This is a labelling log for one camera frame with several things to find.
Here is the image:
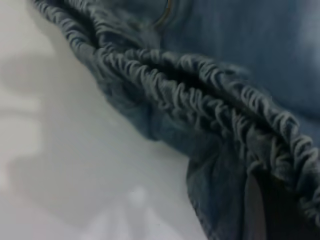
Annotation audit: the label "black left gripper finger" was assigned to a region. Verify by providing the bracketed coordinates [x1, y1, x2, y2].
[246, 167, 301, 240]

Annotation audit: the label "blue denim pants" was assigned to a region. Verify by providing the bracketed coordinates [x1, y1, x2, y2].
[31, 0, 320, 240]

